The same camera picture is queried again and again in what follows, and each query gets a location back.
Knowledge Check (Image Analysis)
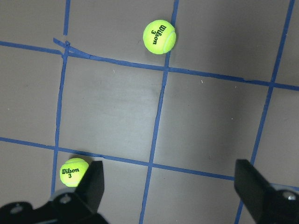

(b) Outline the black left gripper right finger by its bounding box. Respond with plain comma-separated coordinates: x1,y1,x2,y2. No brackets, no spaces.
234,159,276,223

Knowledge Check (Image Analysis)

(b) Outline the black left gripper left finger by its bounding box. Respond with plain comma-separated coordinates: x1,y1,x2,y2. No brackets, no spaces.
75,161,105,213

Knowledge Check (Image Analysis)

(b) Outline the far Wilson tennis ball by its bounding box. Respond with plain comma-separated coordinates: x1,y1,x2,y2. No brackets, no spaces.
59,158,89,187

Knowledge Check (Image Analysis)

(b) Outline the wilson tennis ball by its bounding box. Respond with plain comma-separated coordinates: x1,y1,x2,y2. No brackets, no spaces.
142,20,177,55
59,158,89,187

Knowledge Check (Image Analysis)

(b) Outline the near Wilson tennis ball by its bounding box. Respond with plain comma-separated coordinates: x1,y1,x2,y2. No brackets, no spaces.
142,20,177,55

